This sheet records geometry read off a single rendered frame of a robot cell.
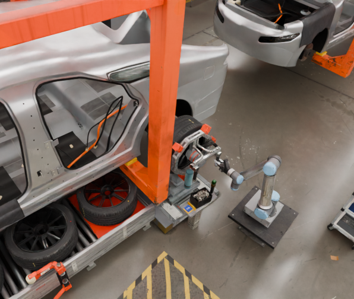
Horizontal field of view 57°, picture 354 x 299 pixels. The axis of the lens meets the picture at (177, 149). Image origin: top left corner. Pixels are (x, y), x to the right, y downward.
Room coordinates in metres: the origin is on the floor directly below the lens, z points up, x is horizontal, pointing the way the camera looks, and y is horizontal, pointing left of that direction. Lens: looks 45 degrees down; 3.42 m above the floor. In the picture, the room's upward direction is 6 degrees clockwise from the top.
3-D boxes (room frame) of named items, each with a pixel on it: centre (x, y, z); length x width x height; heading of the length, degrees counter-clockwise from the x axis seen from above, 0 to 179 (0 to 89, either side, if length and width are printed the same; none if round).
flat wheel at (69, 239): (1.64, 1.25, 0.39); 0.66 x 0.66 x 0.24
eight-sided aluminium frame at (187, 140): (2.54, -0.16, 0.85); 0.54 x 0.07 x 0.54; 137
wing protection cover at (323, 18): (5.11, -1.88, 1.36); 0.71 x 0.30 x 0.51; 137
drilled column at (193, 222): (2.18, -0.29, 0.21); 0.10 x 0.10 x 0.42; 47
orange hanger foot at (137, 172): (2.38, 0.40, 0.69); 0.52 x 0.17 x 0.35; 47
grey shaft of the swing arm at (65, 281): (1.28, 0.94, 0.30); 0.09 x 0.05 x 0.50; 137
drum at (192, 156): (2.50, -0.22, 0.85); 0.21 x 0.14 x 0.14; 47
